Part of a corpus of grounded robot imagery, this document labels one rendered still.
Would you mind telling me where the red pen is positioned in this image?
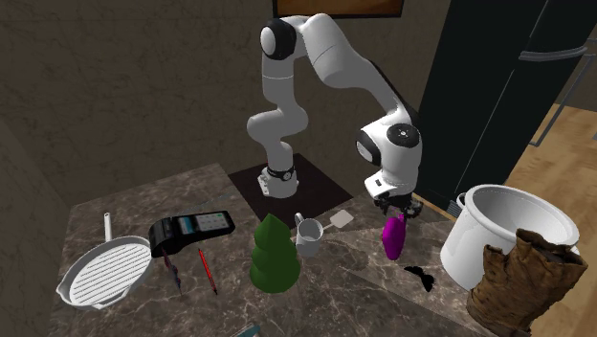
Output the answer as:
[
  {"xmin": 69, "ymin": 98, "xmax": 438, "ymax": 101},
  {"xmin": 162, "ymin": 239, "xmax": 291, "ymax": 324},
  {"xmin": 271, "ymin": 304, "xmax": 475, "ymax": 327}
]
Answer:
[{"xmin": 197, "ymin": 247, "xmax": 219, "ymax": 296}]

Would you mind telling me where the grey-blue flat object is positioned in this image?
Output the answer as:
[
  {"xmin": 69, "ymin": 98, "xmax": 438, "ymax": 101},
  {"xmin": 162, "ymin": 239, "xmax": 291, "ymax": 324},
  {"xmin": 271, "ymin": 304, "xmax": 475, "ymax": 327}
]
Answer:
[{"xmin": 232, "ymin": 322, "xmax": 262, "ymax": 337}]

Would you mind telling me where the dark purple pen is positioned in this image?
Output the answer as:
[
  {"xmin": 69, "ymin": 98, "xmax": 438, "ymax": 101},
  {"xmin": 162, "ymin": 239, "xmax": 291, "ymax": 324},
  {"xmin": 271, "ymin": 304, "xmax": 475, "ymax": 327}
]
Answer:
[{"xmin": 161, "ymin": 249, "xmax": 184, "ymax": 297}]

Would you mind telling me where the brown framed wall picture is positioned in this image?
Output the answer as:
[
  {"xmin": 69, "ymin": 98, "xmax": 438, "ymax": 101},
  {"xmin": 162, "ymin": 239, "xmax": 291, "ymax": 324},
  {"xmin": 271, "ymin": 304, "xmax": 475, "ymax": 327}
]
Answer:
[{"xmin": 272, "ymin": 0, "xmax": 405, "ymax": 19}]

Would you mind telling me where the white spatula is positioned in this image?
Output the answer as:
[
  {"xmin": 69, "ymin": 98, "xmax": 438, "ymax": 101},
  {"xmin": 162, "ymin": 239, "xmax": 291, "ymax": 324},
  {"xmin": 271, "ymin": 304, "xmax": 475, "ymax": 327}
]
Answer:
[{"xmin": 321, "ymin": 209, "xmax": 355, "ymax": 233}]

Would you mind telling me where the purple vase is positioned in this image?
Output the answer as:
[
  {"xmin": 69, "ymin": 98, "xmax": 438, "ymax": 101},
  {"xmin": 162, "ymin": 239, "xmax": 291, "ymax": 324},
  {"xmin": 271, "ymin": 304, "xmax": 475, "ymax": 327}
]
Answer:
[{"xmin": 381, "ymin": 213, "xmax": 408, "ymax": 261}]

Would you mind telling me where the large white pot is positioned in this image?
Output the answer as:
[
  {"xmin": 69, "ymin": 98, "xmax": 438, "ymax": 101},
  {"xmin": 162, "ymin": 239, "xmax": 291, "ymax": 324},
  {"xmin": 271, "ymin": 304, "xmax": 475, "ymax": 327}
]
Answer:
[{"xmin": 439, "ymin": 183, "xmax": 582, "ymax": 292}]

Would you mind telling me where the black card payment terminal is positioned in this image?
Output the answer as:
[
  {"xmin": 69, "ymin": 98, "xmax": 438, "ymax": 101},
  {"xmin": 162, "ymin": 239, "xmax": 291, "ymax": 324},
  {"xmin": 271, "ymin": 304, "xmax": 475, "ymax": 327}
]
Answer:
[{"xmin": 147, "ymin": 210, "xmax": 236, "ymax": 258}]

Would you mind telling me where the white mug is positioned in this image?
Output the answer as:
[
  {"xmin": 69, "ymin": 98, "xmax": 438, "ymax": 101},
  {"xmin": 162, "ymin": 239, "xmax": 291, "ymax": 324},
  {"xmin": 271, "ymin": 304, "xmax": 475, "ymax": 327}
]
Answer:
[{"xmin": 293, "ymin": 212, "xmax": 325, "ymax": 258}]

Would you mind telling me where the green tiered cone figure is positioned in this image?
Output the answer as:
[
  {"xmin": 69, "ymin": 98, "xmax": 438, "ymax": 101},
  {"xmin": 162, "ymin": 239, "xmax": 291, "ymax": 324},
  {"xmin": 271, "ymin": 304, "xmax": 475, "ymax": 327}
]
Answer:
[{"xmin": 249, "ymin": 213, "xmax": 302, "ymax": 295}]

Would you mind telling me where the black refrigerator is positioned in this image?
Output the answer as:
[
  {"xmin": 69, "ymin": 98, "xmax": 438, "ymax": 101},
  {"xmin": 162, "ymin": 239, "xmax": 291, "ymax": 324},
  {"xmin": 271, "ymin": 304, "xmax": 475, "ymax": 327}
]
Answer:
[{"xmin": 414, "ymin": 0, "xmax": 597, "ymax": 221}]

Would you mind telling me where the small black bow-shaped object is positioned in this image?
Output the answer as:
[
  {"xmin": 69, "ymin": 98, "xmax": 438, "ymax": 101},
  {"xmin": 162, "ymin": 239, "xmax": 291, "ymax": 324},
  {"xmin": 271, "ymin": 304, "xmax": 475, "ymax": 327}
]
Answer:
[{"xmin": 403, "ymin": 264, "xmax": 436, "ymax": 294}]

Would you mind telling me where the dark robot stand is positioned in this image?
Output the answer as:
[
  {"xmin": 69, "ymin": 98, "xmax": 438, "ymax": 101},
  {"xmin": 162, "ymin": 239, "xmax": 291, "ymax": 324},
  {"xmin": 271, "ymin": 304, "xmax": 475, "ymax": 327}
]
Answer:
[{"xmin": 227, "ymin": 152, "xmax": 355, "ymax": 230}]

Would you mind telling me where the white grill pan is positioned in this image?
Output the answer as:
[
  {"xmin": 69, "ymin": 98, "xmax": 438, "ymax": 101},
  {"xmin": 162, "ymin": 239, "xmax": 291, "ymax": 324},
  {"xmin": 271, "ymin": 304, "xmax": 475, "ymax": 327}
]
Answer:
[{"xmin": 55, "ymin": 212, "xmax": 154, "ymax": 311}]

